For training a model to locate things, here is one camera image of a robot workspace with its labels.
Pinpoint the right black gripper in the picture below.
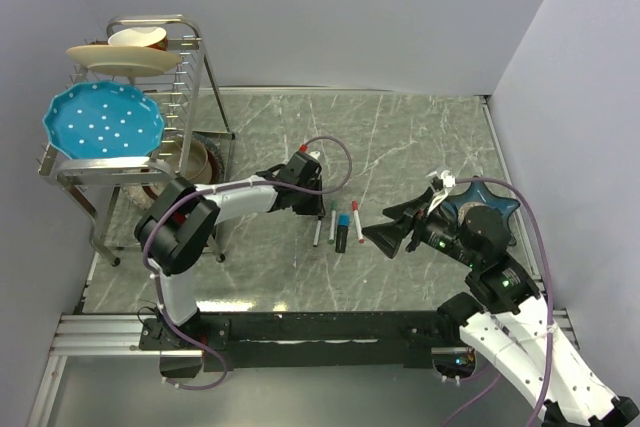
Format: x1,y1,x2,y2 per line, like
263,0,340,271
360,185,479,266

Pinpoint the white pen red tip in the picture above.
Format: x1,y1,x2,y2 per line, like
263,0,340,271
352,204,365,244

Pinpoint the white pen black tip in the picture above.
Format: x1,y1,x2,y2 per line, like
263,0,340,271
312,222,322,247

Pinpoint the black marker blue tip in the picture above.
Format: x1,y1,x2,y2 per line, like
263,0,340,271
335,224,349,254

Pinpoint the white pen green tip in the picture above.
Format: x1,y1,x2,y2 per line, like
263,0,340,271
328,207,337,244

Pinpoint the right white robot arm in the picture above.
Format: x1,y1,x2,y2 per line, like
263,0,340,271
362,181,639,426

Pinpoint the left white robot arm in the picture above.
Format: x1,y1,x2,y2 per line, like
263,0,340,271
134,152,324,349

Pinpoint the blue star-shaped dish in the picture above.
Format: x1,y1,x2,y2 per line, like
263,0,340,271
441,182,521,247

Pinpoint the cream deep bowl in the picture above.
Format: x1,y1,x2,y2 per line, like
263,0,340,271
157,133,213,184

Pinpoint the patterned rim plate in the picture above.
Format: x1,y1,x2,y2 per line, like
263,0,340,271
123,133,225,210

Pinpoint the metal dish rack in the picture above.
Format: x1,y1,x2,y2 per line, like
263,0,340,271
39,15,235,266

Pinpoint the white and red bowl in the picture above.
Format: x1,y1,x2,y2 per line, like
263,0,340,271
107,26,168,51

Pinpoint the blue polka dot plate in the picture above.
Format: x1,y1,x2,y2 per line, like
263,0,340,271
43,81,165,160

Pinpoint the cream flat plate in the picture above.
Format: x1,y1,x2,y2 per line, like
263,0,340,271
66,44,181,77

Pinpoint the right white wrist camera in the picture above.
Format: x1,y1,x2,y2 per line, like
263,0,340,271
427,169,456,216

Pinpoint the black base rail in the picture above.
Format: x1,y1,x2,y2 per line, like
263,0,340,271
139,311,477,380

